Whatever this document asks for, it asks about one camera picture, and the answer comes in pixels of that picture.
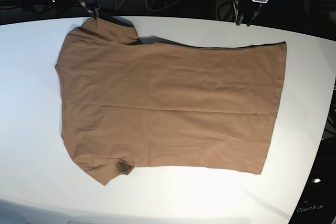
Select brown T-shirt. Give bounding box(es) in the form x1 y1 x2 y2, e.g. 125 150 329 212
55 19 287 185

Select black OpenArm base plate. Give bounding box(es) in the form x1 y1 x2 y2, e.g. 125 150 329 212
289 137 335 224

